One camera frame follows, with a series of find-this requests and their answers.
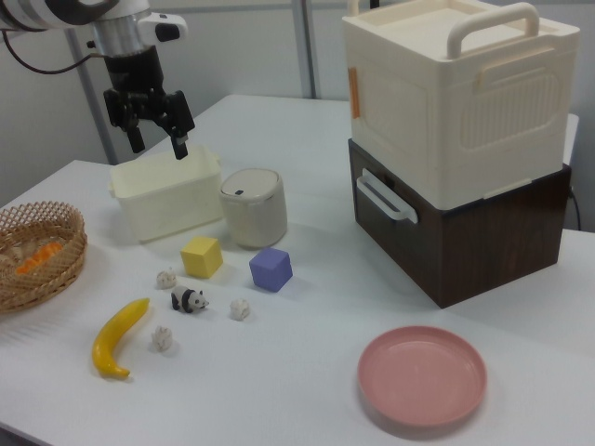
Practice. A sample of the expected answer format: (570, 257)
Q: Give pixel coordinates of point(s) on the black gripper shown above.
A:
(135, 69)

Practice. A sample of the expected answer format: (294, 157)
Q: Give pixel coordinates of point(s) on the toy bread with orange topping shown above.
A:
(42, 255)

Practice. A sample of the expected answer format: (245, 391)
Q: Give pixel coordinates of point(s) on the woven wicker basket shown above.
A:
(70, 265)

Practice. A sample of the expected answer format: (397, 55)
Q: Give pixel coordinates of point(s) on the white open plastic bin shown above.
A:
(158, 209)

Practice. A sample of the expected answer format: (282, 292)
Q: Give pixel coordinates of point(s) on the beige lidded desktop trash can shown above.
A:
(255, 213)

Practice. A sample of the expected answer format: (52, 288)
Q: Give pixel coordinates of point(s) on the yellow foam cube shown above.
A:
(200, 258)

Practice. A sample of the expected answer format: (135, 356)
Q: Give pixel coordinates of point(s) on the small white rabbit figurine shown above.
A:
(241, 309)
(166, 279)
(162, 340)

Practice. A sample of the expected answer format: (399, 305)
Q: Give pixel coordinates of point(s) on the small panda figurine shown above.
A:
(186, 299)

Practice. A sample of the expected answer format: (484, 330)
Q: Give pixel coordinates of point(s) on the purple foam cube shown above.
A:
(269, 271)

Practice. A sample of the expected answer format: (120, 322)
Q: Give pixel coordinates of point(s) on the yellow toy banana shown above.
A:
(111, 339)

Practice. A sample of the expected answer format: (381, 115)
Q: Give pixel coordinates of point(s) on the cream plastic storage box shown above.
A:
(465, 116)

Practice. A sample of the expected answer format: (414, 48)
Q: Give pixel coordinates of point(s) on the dark brown drawer box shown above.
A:
(488, 260)

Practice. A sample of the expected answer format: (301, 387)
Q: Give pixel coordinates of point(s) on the pink plastic plate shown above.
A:
(420, 376)

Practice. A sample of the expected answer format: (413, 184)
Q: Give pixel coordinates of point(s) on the silver metal frame pole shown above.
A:
(98, 116)

